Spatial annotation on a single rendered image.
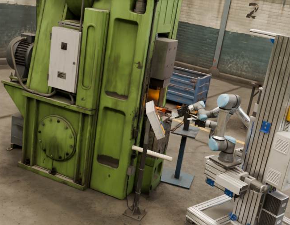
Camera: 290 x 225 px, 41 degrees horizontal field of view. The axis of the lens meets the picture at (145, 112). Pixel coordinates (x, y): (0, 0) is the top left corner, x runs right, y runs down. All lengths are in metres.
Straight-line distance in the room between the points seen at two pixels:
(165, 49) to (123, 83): 0.56
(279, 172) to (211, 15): 9.18
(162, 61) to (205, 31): 8.40
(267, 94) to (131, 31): 1.45
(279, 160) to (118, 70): 1.80
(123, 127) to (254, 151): 1.37
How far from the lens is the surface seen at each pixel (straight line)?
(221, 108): 3.44
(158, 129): 3.57
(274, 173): 3.57
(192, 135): 4.62
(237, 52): 11.94
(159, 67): 4.02
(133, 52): 3.91
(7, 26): 10.01
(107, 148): 4.27
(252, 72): 11.81
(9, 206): 4.17
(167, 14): 4.22
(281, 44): 3.49
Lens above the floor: 2.22
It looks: 17 degrees down
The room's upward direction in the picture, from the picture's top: 9 degrees clockwise
